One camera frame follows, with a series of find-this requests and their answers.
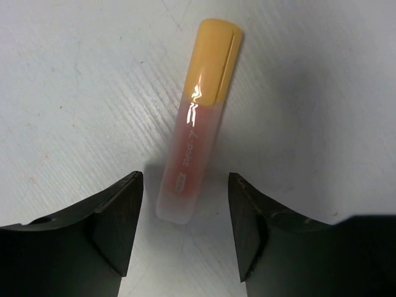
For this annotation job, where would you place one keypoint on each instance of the orange clear marker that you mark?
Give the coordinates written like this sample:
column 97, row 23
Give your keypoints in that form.
column 211, row 67

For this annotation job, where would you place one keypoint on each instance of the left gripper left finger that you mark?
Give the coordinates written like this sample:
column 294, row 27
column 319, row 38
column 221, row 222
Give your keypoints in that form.
column 82, row 250

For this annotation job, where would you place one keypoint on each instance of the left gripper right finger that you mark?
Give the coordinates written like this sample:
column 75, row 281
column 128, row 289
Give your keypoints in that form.
column 281, row 252

